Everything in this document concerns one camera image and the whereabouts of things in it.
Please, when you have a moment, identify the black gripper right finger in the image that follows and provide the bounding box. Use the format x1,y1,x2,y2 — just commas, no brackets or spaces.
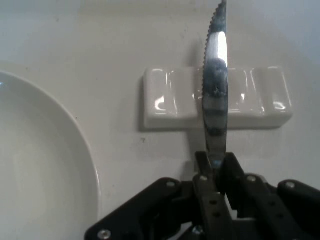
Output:
215,152,320,240

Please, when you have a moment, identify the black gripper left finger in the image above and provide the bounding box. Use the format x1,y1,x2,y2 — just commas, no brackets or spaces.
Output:
84,150,235,240

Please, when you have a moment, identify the silver table knife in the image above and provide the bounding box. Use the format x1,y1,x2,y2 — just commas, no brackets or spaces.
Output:
200,0,229,169

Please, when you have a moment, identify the white ceramic cutlery rest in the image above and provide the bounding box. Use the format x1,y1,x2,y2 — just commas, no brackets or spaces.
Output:
139,65,294,132

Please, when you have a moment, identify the white round plate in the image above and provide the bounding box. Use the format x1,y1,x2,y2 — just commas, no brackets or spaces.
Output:
0,69,102,240

